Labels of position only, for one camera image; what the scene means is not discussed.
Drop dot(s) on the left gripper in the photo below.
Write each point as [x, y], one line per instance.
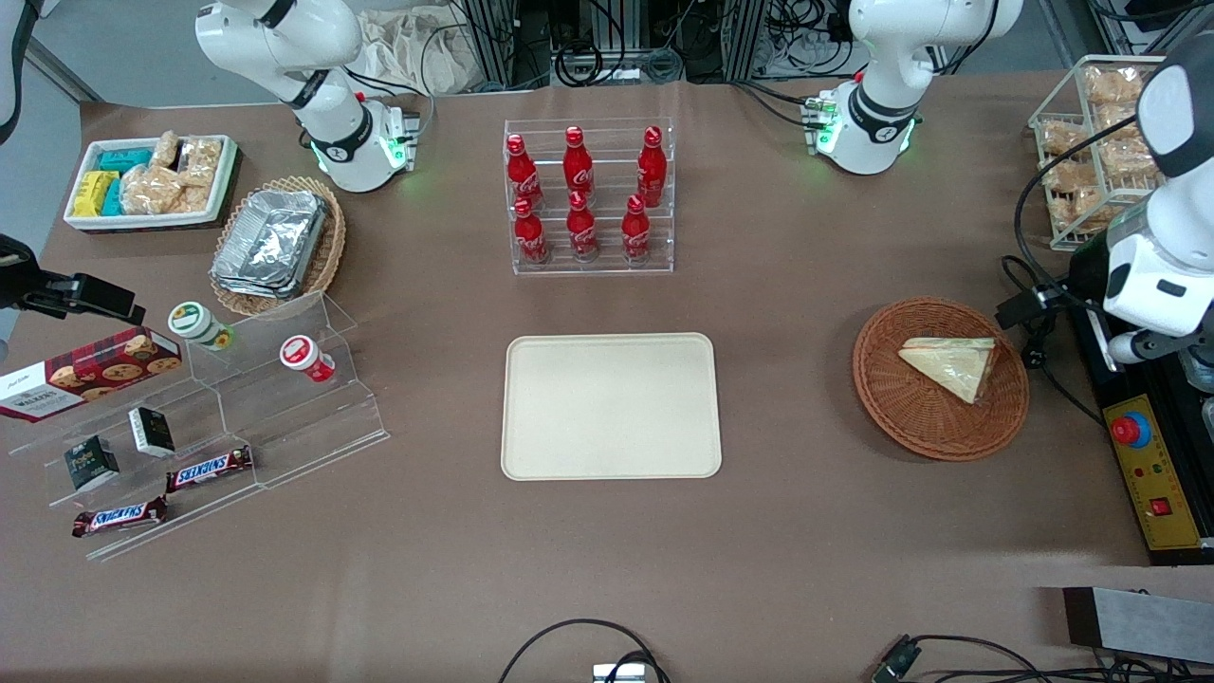
[1088, 278]

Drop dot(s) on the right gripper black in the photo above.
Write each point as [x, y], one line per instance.
[17, 275]

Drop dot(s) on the triangular sandwich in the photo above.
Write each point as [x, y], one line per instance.
[953, 365]

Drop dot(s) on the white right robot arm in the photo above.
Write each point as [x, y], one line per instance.
[285, 57]

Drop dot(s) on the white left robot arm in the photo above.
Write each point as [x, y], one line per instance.
[882, 104]

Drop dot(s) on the white rectangular snack tray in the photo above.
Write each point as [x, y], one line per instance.
[85, 223]

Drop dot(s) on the oval tan wicker basket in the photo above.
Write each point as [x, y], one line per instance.
[327, 256]

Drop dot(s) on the round brown wicker basket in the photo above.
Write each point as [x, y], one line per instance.
[910, 417]

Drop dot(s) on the beige plastic serving tray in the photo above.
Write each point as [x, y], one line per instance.
[612, 408]

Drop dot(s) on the red tartan cookie box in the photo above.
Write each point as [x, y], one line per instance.
[95, 375]

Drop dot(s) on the steel pan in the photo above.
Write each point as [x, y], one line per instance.
[1203, 370]
[1207, 422]

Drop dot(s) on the clear bag of fried snacks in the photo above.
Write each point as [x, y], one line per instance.
[1067, 175]
[1062, 139]
[1124, 159]
[1112, 85]
[1124, 123]
[1086, 209]

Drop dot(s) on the black appliance housing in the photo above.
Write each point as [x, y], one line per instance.
[1091, 370]

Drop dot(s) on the teal snack packet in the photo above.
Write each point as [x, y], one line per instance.
[125, 159]
[113, 197]

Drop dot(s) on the yellow snack packet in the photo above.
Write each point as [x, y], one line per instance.
[93, 193]

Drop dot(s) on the green lidded yogurt cup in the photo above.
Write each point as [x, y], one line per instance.
[194, 321]

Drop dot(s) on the clear bag of crackers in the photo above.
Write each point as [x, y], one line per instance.
[150, 190]
[202, 159]
[194, 199]
[166, 150]

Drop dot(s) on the red emergency stop button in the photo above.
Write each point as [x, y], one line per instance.
[1131, 430]

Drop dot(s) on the black box with white label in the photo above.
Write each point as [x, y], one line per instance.
[152, 432]

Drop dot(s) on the black box with gold print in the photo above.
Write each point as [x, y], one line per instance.
[91, 463]

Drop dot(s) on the clear acrylic step stand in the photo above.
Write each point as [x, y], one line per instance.
[142, 474]
[313, 427]

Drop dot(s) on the yellow control panel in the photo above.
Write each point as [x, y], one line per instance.
[1152, 474]

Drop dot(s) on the stack of foil containers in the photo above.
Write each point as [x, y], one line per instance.
[270, 242]

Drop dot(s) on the brown Snickers bar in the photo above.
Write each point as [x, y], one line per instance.
[209, 470]
[119, 517]

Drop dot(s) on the red lidded yogurt cup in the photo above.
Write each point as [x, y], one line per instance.
[302, 354]

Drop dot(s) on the grey metal bar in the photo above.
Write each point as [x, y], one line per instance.
[1138, 621]

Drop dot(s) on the beige cloth bag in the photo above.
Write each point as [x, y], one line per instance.
[408, 52]

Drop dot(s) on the red cola bottle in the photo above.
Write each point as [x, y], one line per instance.
[531, 237]
[522, 175]
[582, 232]
[652, 171]
[635, 232]
[578, 166]

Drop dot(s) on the clear acrylic bottle rack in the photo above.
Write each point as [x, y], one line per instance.
[607, 266]

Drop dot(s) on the small silver connector box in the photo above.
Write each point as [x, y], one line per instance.
[619, 673]

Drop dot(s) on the red rocker switch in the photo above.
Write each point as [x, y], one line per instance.
[1162, 507]

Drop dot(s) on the aluminium frame post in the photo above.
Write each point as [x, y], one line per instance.
[744, 38]
[493, 43]

